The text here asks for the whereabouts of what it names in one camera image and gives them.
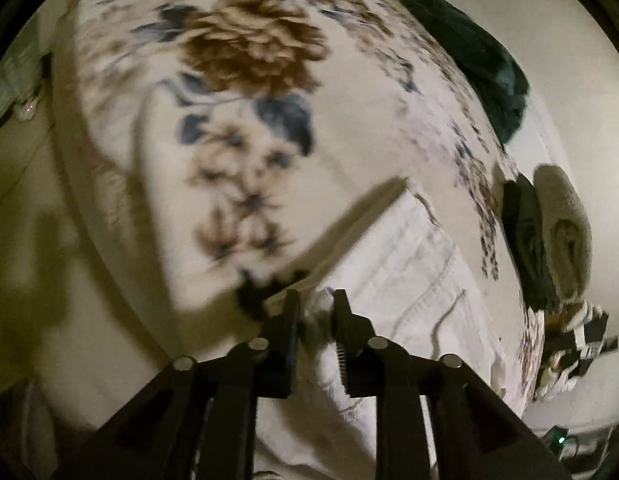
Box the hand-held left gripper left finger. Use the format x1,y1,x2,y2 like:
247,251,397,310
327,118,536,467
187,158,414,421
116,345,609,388
52,288,302,480

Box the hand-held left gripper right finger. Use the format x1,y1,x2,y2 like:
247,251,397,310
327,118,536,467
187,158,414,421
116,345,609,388
332,288,573,480

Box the white pants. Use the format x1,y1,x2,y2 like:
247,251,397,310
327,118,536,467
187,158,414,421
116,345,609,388
249,192,510,480

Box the rolled beige towel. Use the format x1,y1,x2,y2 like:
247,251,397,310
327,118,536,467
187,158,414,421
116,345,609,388
532,164,593,303

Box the folded dark green towel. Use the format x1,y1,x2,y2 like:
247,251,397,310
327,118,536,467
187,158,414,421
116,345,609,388
502,174,563,313

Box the floral printed blanket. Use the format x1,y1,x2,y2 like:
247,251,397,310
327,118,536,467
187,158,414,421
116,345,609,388
49,0,547,466

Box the dark green cloth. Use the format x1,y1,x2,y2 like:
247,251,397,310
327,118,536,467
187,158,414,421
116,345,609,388
402,0,533,146

